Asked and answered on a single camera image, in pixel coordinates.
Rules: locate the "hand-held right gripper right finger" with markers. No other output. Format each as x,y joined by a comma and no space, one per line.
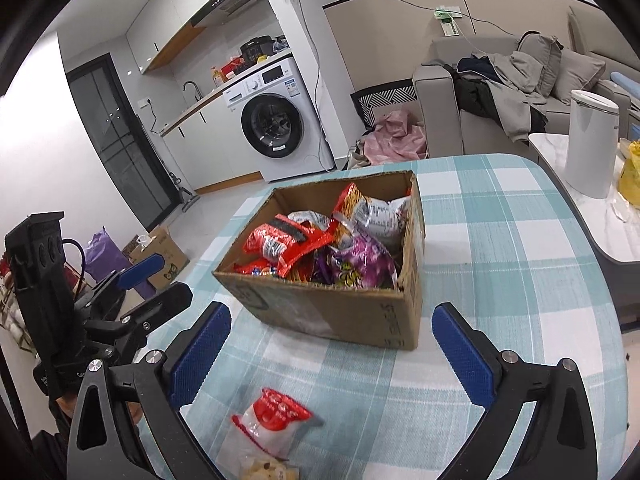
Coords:
462,355

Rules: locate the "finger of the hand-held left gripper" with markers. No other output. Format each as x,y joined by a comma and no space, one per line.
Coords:
160,305
142,271

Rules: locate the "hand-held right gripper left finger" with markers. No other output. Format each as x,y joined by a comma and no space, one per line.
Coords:
200,355

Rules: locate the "white red snack packet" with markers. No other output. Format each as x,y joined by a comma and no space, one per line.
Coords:
275,420

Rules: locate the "brown cardboard box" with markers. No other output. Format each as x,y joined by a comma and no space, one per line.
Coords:
320,310

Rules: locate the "red barcode snack packet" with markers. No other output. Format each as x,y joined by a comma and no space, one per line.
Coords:
280,247

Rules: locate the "purple grape candy packet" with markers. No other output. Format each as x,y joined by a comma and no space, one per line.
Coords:
360,260

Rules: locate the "white red yellow noodle packet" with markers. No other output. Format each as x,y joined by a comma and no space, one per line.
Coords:
380,215

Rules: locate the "person's left hand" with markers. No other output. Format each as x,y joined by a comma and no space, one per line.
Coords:
65,406

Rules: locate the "small printed cardboard box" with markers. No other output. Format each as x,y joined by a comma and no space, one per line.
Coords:
165,255

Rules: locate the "purple bag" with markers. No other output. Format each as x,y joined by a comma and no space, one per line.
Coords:
102,260

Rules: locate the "stick vacuum cleaner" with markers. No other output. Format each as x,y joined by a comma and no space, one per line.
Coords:
187,197

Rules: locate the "teal white checkered tablecloth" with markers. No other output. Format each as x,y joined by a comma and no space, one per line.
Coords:
475,260

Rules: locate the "black glass door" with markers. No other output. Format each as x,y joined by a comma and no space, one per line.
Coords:
120,150

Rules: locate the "white kitchen counter cabinet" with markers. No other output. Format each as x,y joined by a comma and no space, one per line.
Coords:
215,150

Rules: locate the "metal faucet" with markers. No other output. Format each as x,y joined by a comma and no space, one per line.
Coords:
192,89

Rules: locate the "white washing machine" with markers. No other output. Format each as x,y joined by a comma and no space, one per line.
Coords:
280,125

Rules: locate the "yellow bottle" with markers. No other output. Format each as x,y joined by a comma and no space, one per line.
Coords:
218,77

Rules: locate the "pink cloth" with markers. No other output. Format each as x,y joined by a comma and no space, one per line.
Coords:
395,140

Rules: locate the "white trash bin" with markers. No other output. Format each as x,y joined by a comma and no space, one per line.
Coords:
590,150

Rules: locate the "yellow plastic bag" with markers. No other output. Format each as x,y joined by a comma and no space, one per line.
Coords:
631,175

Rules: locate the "black rice cooker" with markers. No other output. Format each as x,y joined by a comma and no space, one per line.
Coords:
256,49

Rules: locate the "grey sofa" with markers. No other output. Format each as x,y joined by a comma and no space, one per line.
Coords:
435,105

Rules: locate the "black white patterned panel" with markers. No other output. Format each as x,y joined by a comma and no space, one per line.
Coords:
380,100

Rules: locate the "pile of clothes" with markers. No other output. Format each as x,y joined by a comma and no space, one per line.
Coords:
510,90

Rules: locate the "range hood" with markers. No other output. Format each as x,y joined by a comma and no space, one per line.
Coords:
230,2

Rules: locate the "white wall cabinet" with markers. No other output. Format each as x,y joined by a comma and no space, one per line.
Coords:
150,40

